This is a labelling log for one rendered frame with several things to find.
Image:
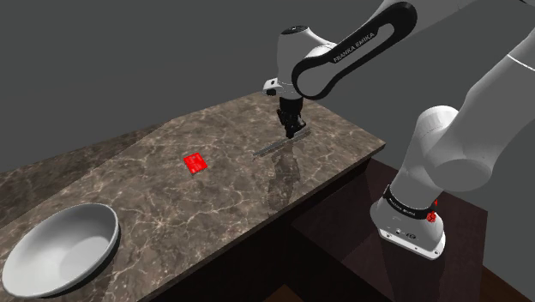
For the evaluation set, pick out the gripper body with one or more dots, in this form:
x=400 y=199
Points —
x=289 y=112

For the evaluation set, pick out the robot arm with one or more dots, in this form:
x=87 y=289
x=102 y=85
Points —
x=459 y=138

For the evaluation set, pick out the grey long thin utensil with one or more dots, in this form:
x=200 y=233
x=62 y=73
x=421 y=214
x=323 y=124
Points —
x=276 y=145

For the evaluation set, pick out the red flat square card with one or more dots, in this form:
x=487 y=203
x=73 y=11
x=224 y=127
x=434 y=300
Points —
x=195 y=162

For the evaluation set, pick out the dark cabinet with marble top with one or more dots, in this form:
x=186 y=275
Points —
x=259 y=267

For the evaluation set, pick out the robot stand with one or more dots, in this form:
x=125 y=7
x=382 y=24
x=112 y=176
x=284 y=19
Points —
x=418 y=272

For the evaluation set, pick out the white bowl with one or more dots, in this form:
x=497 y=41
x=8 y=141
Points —
x=58 y=251

